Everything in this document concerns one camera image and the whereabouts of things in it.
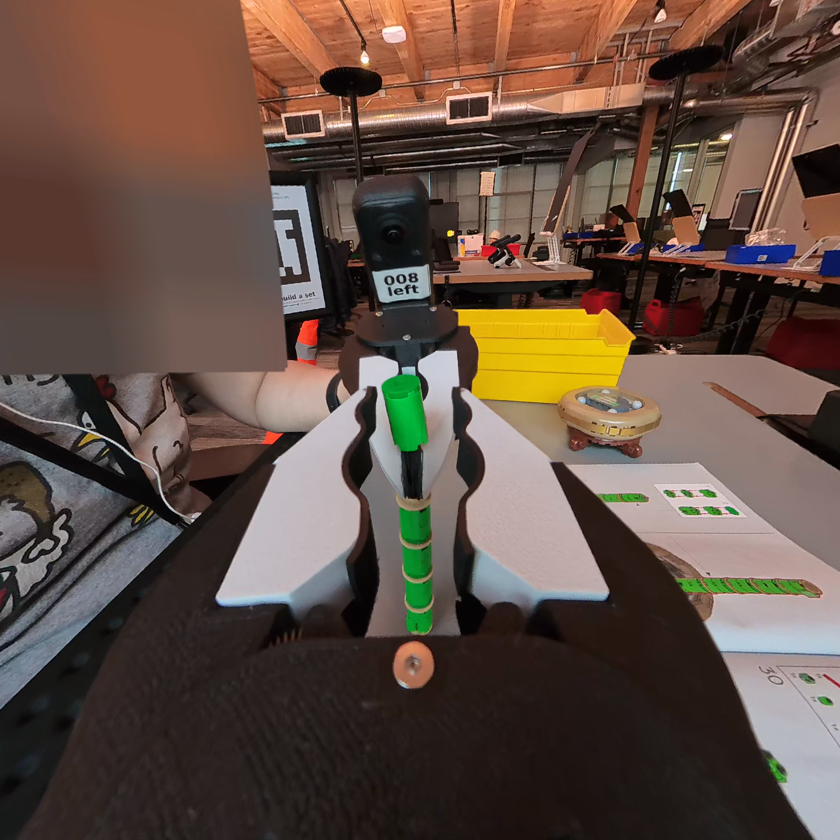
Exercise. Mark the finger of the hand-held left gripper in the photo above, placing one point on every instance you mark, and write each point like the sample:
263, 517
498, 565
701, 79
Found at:
380, 453
441, 407

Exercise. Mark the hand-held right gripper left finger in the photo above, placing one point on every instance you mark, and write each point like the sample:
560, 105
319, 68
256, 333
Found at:
295, 525

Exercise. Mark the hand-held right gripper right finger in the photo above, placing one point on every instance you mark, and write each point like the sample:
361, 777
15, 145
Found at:
531, 525

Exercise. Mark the black axle rod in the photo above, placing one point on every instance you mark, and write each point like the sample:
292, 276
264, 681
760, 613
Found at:
410, 472

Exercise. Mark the green cylinder brick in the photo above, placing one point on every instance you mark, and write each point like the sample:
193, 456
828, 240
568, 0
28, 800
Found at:
405, 413

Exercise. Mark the green stalk with tan rings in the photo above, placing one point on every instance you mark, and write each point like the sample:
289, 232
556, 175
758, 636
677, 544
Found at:
417, 558

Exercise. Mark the person's left forearm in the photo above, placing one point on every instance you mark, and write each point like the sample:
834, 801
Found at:
275, 400

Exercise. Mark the grey desk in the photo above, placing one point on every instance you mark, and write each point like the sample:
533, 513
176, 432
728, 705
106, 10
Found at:
709, 407

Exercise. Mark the black monitor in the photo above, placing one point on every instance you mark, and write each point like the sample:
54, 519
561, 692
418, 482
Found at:
446, 226

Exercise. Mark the framed marker sign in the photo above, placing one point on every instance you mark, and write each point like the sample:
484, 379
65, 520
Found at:
295, 249

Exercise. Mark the black device on stand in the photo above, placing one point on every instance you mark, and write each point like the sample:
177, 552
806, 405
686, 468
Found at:
504, 253

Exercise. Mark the yellow plastic bin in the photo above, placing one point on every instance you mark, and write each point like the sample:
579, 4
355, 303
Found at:
544, 354

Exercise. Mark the orange traffic cone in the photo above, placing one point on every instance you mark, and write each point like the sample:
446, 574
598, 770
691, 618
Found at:
306, 344

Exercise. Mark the tan round brick pot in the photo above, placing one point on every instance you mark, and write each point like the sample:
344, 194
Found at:
610, 413

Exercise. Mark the black pole stand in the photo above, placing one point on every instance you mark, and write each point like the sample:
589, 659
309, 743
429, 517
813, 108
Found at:
351, 82
686, 62

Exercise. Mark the grey background table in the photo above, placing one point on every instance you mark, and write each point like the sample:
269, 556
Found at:
525, 270

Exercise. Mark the building instruction booklet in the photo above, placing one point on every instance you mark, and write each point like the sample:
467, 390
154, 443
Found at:
722, 544

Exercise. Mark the wooden strip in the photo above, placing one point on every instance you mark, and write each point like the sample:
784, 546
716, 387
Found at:
735, 400

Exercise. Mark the person's grey printed shirt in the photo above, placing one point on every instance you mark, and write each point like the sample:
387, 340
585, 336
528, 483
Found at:
52, 525

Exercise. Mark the black perforated panel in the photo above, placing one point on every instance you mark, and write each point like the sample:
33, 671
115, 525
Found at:
65, 689

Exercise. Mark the black case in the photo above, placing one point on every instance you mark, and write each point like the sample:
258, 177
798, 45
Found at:
827, 420

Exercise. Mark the long wooden background table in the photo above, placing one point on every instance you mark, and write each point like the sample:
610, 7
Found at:
754, 269

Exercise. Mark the blue plastic bin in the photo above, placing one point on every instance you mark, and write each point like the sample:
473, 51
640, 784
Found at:
761, 254
832, 262

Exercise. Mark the black tablet on stand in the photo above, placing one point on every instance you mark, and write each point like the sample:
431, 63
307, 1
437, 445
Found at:
820, 170

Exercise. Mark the silver ventilation duct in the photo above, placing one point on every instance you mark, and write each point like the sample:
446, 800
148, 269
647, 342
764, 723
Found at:
394, 118

